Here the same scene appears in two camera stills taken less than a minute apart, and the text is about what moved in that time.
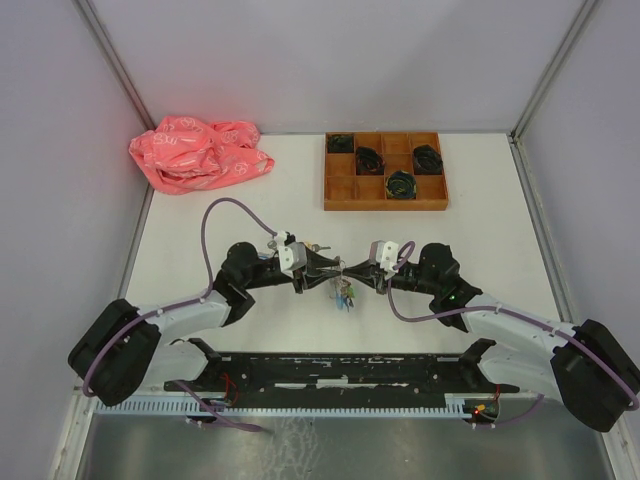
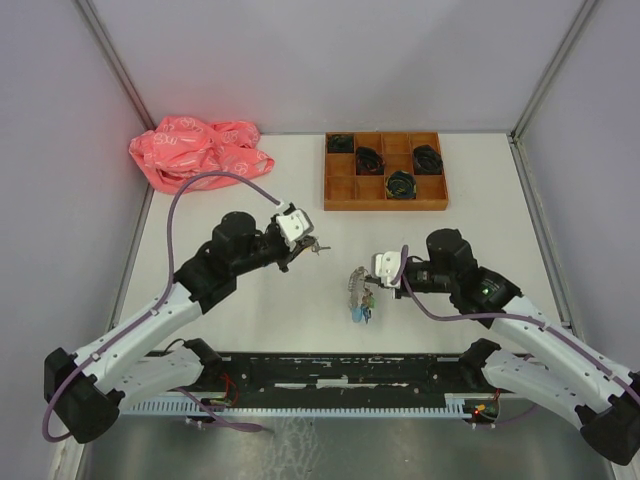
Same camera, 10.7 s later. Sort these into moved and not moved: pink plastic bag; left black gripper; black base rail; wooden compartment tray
Moved: left black gripper
Not moved: pink plastic bag; black base rail; wooden compartment tray
